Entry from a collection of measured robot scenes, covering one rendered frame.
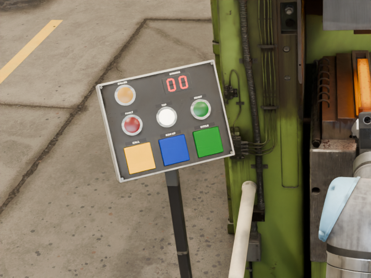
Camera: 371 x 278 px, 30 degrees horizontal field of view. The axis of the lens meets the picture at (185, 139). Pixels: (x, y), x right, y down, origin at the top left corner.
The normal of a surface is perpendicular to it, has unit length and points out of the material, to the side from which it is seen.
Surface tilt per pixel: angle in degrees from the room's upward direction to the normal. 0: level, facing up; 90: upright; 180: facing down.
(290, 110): 90
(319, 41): 90
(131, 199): 0
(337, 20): 90
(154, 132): 60
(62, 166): 0
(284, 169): 90
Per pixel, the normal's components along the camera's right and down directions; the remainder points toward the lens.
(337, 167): -0.17, 0.55
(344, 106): -0.10, -0.83
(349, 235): -0.56, -0.01
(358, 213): -0.29, -0.09
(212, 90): 0.18, 0.02
